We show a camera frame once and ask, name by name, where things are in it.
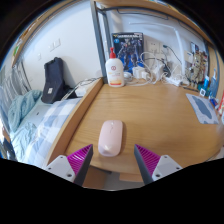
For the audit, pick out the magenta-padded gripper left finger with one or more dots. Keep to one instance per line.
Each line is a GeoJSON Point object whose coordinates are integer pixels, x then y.
{"type": "Point", "coordinates": [77, 160]}

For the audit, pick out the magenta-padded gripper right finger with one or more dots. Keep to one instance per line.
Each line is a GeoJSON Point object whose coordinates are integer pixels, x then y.
{"type": "Point", "coordinates": [149, 160]}

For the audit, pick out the pink computer mouse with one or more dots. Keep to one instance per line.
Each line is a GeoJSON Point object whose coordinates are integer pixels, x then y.
{"type": "Point", "coordinates": [110, 138]}

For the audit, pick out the grey cloud-print mouse pad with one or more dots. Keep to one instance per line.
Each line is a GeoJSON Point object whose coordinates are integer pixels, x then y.
{"type": "Point", "coordinates": [203, 108]}

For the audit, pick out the plaid bed quilt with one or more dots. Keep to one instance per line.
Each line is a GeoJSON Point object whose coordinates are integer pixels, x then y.
{"type": "Point", "coordinates": [46, 130]}

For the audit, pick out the teal blanket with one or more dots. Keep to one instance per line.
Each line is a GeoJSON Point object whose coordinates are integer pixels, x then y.
{"type": "Point", "coordinates": [21, 106]}

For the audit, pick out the black bag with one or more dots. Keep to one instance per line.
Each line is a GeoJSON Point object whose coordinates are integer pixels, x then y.
{"type": "Point", "coordinates": [53, 81]}

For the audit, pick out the black ruler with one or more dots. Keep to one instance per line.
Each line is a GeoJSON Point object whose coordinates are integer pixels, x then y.
{"type": "Point", "coordinates": [191, 89]}

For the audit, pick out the white power adapter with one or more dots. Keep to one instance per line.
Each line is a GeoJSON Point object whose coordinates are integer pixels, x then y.
{"type": "Point", "coordinates": [139, 72]}
{"type": "Point", "coordinates": [157, 70]}

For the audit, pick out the white pump bottle red cap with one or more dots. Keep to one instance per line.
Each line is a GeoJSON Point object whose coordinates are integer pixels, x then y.
{"type": "Point", "coordinates": [115, 71]}

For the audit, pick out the brown tree figurine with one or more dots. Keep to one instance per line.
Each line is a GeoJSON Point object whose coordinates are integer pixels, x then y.
{"type": "Point", "coordinates": [198, 70]}

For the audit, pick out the blue robot model kit box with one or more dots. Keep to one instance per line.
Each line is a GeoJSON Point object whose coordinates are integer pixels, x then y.
{"type": "Point", "coordinates": [128, 50]}

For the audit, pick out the white desk lamp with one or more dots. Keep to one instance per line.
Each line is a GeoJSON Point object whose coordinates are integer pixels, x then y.
{"type": "Point", "coordinates": [181, 50]}

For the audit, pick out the colourful figure box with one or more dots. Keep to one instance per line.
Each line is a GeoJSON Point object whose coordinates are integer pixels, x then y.
{"type": "Point", "coordinates": [194, 48]}

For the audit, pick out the grey metal bed rail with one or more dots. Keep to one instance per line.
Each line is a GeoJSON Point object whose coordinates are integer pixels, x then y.
{"type": "Point", "coordinates": [15, 80]}

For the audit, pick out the white wall switch plate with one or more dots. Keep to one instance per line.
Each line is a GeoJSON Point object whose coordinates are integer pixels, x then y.
{"type": "Point", "coordinates": [55, 45]}

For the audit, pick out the grey metal desk frame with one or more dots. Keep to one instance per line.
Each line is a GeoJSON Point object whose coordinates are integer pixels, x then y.
{"type": "Point", "coordinates": [97, 33]}

